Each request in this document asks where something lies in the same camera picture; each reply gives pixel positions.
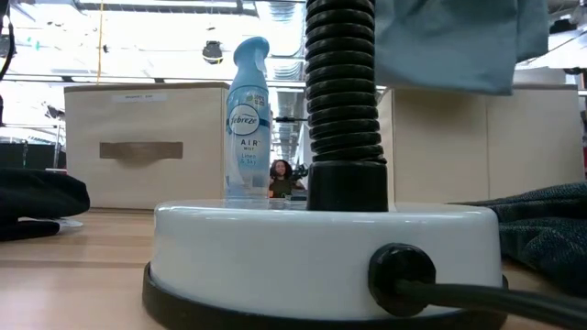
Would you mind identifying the light blue jeans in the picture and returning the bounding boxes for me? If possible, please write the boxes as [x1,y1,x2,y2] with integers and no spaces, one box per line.
[373,0,550,97]

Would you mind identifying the dark denim jeans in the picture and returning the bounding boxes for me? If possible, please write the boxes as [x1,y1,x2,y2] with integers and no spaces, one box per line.
[451,181,587,299]

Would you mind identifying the black garment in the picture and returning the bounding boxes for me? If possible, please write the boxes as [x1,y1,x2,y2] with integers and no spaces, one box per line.
[0,167,92,243]

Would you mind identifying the person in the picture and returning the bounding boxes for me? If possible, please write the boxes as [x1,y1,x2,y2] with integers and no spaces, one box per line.
[268,159,306,199]

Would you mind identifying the light blue Febreze spray bottle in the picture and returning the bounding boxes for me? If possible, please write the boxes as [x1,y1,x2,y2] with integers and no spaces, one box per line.
[224,36,272,201]

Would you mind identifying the white gooseneck desk lamp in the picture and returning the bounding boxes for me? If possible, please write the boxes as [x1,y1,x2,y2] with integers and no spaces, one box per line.
[141,0,509,330]

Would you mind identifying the plain beige fabric bin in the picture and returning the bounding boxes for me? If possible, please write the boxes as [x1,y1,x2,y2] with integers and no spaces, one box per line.
[375,83,586,206]

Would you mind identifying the black dome ceiling camera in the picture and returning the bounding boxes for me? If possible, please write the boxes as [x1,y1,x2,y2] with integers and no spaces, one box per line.
[202,39,225,65]

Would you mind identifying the beige fabric bin brown handle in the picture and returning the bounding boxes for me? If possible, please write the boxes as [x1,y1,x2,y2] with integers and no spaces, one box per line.
[63,82,230,211]

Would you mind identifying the long yellow hanging cable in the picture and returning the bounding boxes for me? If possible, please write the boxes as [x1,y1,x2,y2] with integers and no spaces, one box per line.
[95,0,105,86]

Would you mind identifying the black lamp power cord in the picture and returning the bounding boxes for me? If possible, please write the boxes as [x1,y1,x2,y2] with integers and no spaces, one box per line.
[368,242,587,330]

